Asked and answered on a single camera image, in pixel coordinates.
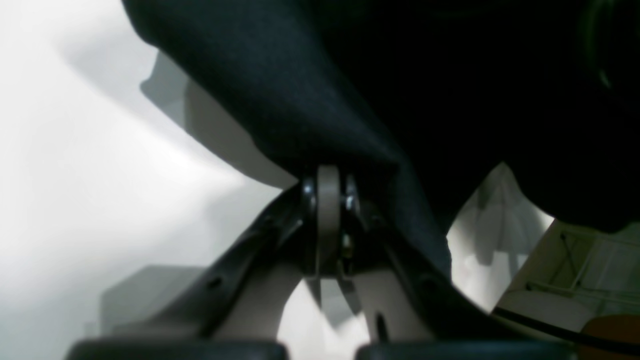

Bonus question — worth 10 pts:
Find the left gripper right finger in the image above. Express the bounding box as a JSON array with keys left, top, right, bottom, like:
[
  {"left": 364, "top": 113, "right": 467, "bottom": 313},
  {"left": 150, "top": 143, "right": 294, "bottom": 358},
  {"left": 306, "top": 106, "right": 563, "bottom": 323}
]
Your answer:
[{"left": 317, "top": 165, "right": 572, "bottom": 360}]

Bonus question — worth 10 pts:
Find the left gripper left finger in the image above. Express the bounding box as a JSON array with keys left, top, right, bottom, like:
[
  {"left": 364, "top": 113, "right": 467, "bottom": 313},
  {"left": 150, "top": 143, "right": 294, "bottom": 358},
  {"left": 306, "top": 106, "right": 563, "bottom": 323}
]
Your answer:
[{"left": 66, "top": 176, "right": 318, "bottom": 360}]

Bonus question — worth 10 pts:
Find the black T-shirt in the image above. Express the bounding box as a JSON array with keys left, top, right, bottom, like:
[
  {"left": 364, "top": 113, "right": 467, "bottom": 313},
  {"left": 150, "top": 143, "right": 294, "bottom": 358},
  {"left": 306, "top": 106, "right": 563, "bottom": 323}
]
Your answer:
[{"left": 123, "top": 0, "right": 639, "bottom": 278}]

